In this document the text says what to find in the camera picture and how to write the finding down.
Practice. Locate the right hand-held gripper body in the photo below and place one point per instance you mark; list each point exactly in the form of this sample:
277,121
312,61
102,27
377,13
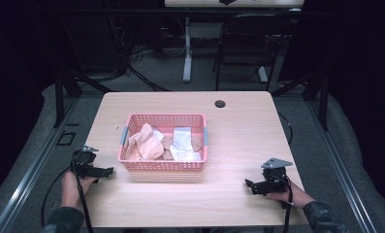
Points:
275,174

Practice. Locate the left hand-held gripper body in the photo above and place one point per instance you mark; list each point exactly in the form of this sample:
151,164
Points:
83,159

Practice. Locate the person's right hand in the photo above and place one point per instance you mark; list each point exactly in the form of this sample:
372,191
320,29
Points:
293,195

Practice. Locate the person's left hand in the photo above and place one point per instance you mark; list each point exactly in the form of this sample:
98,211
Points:
71,189

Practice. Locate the black tape square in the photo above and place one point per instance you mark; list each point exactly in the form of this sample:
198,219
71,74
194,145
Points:
66,138

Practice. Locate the tan crumpled cloth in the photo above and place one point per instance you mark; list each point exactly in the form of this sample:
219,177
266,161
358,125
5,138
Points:
146,144

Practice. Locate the pink plastic basket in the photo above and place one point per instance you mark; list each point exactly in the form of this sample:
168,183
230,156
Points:
162,166

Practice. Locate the black metal stand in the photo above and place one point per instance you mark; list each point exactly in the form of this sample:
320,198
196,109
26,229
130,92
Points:
322,103
59,97

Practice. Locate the crumpled brown paper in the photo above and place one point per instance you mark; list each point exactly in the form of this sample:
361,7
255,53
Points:
197,142
167,145

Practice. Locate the white folded cloth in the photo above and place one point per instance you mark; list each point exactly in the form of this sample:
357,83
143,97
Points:
183,145

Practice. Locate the black table grommet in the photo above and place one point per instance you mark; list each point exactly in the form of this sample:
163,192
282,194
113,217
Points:
219,104

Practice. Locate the black folding chair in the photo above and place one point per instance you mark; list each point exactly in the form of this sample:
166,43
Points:
250,42

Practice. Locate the white background table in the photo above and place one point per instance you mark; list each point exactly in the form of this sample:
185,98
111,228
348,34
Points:
188,48

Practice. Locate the black object on background table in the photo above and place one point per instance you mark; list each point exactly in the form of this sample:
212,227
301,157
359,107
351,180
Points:
227,1

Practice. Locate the aluminium floor rail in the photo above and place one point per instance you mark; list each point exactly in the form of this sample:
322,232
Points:
28,171
340,168

